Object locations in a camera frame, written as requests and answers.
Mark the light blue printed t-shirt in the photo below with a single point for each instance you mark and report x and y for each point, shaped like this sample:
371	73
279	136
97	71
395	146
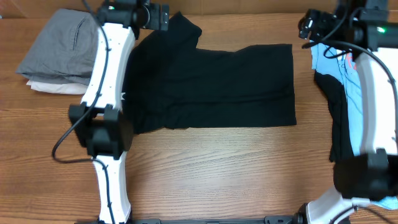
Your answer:
330	61

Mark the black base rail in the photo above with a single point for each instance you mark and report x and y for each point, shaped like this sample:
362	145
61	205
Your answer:
273	219

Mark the folded grey trousers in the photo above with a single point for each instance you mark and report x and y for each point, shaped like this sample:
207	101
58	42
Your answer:
64	51

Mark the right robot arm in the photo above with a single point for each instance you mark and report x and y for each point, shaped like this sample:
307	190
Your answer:
364	31

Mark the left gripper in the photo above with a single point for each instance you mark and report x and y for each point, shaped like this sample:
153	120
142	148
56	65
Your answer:
154	22

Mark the black t-shirt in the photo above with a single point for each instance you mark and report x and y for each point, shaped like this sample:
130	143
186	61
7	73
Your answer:
171	83

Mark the folded white trousers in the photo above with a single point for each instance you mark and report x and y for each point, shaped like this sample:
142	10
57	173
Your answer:
65	89

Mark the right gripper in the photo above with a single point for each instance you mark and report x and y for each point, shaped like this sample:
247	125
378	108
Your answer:
322	18

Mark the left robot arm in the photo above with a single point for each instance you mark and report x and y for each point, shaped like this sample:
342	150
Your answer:
98	120

